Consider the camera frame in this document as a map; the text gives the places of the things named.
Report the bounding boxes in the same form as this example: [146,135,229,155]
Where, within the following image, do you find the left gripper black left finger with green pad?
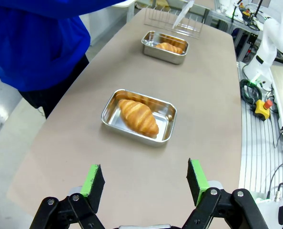
[29,164,106,229]

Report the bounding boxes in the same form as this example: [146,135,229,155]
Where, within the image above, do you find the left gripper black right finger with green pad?
[181,157,269,229]

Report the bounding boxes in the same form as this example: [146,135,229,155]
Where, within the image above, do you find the rectangular steel container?
[141,30,189,65]
[101,89,177,147]

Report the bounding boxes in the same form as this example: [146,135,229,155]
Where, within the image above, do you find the golden croissant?
[118,99,160,139]
[155,42,184,55]

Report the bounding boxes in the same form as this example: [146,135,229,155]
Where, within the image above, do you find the yellow emergency stop box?
[254,99,273,122]

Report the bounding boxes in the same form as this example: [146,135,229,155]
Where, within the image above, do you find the person's black trousers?
[19,54,90,119]

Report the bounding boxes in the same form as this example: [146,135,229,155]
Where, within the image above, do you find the person's blue sweater torso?
[0,0,130,93]

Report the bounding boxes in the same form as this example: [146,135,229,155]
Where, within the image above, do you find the transparent container lid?
[171,0,195,30]

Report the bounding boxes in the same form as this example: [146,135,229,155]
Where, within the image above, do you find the white side table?
[110,0,137,23]

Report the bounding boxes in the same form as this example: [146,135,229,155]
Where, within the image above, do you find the thin black cable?
[266,163,283,199]

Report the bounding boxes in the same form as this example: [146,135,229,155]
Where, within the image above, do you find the coiled black cable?
[239,78,263,105]

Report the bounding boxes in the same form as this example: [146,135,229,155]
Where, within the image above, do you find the clear wire lid rack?
[143,4,205,40]

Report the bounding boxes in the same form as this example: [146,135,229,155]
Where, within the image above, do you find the aluminium frame bench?
[232,14,263,63]

